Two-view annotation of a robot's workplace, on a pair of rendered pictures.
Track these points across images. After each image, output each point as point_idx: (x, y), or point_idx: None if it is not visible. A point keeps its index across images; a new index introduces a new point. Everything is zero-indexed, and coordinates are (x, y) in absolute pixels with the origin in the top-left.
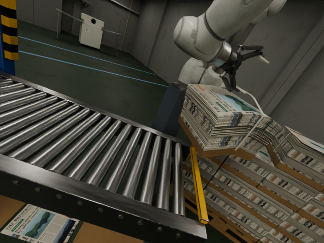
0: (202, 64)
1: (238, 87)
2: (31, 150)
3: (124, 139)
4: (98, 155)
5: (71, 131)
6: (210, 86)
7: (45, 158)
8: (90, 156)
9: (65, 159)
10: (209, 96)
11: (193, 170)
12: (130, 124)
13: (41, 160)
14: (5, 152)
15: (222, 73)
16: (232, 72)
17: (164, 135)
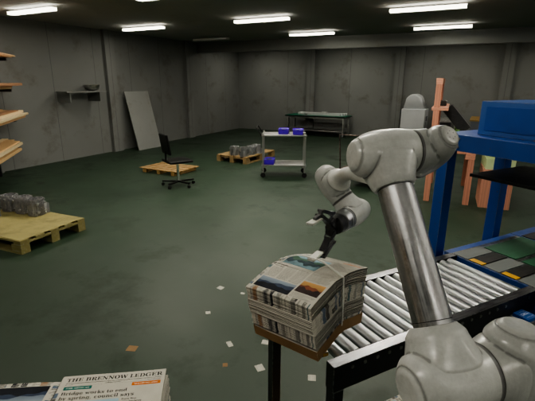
0: (488, 330)
1: (315, 251)
2: (381, 283)
3: (376, 317)
4: (365, 300)
5: (397, 297)
6: (350, 270)
7: (371, 284)
8: (363, 294)
9: (365, 287)
10: (332, 260)
11: None
12: (402, 332)
13: (370, 282)
14: (385, 280)
15: (412, 326)
16: (326, 235)
17: (368, 349)
